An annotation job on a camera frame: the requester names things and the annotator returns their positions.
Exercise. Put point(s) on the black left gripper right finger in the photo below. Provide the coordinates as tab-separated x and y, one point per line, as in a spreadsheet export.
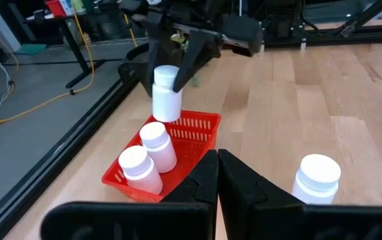
277	221

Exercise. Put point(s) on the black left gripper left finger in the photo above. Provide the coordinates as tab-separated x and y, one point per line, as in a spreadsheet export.
127	221

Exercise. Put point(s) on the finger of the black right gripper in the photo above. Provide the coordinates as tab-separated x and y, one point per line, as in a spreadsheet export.
151	50
195	55

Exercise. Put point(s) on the white pill bottle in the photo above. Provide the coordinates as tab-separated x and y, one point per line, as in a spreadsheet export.
159	150
166	103
140	173
317	180

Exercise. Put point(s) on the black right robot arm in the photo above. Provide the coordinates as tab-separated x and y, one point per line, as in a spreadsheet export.
280	23

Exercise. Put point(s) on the red plastic basket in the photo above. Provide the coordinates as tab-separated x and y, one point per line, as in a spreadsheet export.
194	146

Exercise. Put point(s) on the large green potted plant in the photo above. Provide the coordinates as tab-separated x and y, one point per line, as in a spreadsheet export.
137	66

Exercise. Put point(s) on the small potted succulent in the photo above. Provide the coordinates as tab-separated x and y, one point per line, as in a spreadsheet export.
195	81

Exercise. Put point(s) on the black desk with clutter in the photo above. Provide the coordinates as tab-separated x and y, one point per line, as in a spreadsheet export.
74	50

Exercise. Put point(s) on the green container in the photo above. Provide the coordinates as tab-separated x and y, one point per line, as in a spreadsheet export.
79	5

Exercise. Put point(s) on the red box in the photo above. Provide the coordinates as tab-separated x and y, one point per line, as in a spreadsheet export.
55	7

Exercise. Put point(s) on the teal floor mat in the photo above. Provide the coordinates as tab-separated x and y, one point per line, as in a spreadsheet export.
30	48

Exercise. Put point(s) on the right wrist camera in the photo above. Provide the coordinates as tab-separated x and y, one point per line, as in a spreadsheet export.
244	31

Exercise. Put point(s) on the black aluminium table frame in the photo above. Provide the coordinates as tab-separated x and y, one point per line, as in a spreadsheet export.
60	148

